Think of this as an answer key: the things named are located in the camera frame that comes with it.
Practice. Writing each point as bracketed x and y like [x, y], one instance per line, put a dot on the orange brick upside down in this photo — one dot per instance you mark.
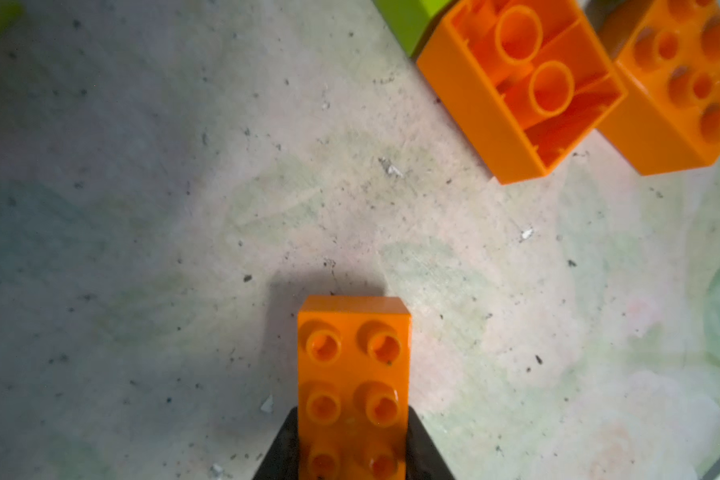
[525, 81]

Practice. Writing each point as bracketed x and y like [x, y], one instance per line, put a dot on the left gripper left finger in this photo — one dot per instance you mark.
[281, 462]

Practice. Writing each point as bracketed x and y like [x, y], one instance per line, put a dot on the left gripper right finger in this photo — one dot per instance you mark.
[423, 459]

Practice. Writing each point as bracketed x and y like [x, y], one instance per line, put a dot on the orange lego brick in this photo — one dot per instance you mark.
[668, 55]
[353, 387]

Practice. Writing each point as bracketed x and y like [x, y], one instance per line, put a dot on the orange lego brick bottom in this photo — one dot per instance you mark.
[668, 55]

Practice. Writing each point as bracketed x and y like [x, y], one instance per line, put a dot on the lime lego brick lower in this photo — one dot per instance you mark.
[412, 21]

